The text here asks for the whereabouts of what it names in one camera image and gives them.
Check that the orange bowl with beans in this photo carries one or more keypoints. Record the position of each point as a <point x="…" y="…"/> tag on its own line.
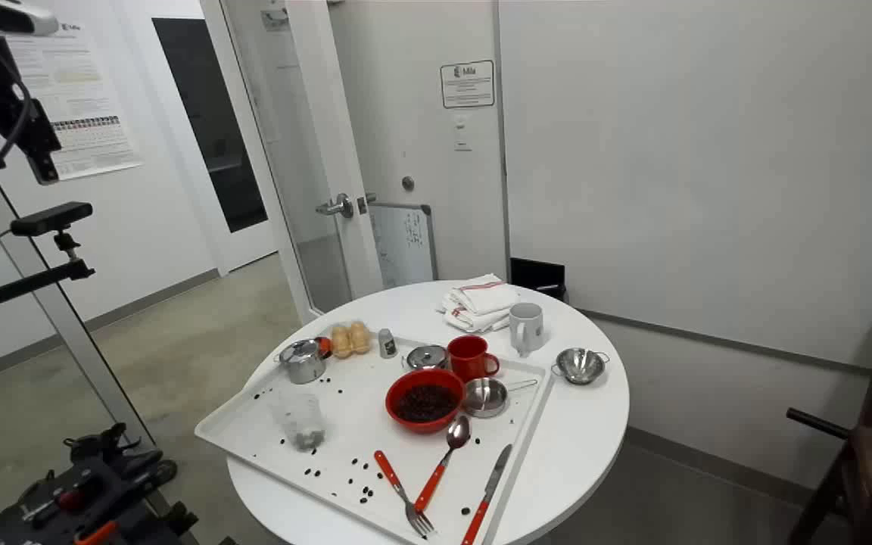
<point x="425" y="402"/>

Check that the small steel dish behind bowl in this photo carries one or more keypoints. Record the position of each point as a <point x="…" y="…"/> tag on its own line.
<point x="427" y="358"/>

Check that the small steel bowl by orange bowl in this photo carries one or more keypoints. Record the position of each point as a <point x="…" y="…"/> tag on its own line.
<point x="485" y="397"/>

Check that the small steel bowl on table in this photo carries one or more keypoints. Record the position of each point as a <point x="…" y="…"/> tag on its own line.
<point x="578" y="364"/>

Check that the white red-striped cloth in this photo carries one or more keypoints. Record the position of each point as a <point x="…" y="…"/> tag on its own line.
<point x="478" y="303"/>

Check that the red mug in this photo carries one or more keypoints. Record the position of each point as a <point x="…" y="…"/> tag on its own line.
<point x="470" y="358"/>

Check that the small grey shaker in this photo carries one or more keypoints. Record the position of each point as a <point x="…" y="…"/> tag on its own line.
<point x="384" y="342"/>

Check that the grey metal mug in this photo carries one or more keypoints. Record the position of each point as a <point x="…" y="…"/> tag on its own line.
<point x="525" y="327"/>

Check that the black box on floor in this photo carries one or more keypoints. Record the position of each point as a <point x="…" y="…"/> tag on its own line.
<point x="540" y="278"/>

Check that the small orange lid object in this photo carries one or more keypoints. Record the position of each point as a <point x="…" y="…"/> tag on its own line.
<point x="325" y="346"/>

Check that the round white table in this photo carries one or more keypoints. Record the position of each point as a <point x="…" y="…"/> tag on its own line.
<point x="570" y="454"/>

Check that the white rectangular tray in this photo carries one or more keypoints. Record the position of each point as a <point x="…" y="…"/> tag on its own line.
<point x="344" y="474"/>

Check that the black tool pile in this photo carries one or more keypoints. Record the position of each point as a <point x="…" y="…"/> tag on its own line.
<point x="102" y="498"/>

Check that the dark wooden chair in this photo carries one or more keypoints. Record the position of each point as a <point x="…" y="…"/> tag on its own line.
<point x="861" y="442"/>

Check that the silver door handle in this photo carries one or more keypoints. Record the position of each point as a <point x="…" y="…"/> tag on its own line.
<point x="340" y="207"/>

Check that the wall sign paper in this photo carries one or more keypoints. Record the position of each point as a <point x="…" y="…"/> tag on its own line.
<point x="466" y="82"/>

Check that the orange-handled knife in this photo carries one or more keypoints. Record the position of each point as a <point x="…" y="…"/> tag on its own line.
<point x="474" y="527"/>

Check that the orange-handled fork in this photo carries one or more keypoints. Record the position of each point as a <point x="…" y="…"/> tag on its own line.
<point x="414" y="516"/>

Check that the black camera on tripod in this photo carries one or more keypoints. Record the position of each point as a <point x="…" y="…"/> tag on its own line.
<point x="59" y="220"/>

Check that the white poster on wall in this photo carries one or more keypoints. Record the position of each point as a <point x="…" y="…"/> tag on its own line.
<point x="83" y="106"/>

